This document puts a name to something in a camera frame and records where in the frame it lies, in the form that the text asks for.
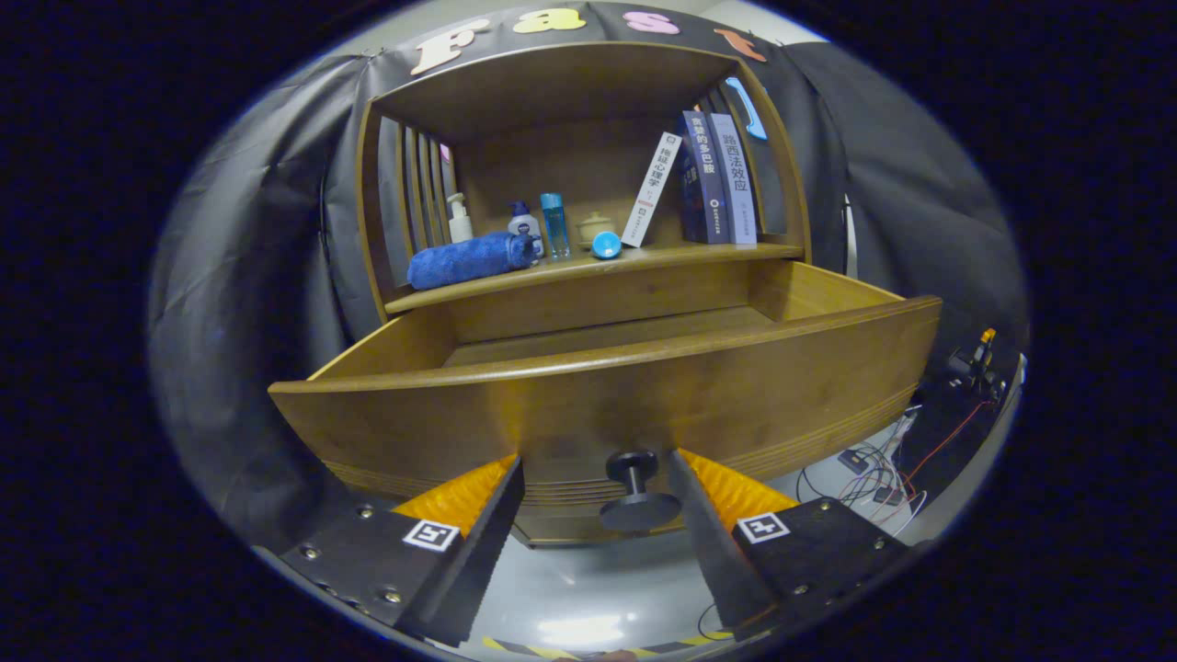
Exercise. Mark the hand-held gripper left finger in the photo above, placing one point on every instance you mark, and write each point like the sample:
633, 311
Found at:
478, 561

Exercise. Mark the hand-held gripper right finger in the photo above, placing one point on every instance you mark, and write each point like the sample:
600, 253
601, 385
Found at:
713, 542

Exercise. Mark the blue and white tube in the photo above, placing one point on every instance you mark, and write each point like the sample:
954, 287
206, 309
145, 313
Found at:
606, 245

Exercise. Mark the wooden countertop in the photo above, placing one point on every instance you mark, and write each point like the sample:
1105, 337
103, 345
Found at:
662, 253

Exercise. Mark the wooden cabinet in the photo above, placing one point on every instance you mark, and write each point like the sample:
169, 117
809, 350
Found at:
552, 92

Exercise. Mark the yellow black floor tape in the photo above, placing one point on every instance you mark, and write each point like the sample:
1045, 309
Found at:
515, 646

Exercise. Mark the black power adapter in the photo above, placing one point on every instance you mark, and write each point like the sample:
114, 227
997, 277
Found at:
889, 495
853, 461

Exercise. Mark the blue folded towel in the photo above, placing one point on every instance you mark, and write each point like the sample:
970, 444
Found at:
460, 260

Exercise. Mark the orange and black device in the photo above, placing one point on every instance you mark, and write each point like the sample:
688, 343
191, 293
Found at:
979, 359

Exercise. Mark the beige lidded teacup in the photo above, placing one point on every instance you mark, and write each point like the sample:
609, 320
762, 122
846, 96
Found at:
595, 228

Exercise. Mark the white pump bottle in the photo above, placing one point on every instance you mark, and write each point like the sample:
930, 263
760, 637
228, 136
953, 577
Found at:
460, 225

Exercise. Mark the white bottle with blue cap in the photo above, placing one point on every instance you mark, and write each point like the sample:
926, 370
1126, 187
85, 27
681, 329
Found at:
522, 221

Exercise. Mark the clear blue bottle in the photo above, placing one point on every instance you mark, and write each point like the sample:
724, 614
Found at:
554, 225

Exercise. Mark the dark blue book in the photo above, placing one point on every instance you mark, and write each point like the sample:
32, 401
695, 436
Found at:
706, 184

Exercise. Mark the white book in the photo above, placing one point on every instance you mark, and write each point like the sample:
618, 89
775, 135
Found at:
653, 188

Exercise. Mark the pale purple book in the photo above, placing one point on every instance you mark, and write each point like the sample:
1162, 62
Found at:
736, 179

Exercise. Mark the black backdrop cloth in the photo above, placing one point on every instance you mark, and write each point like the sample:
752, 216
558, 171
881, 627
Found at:
919, 202

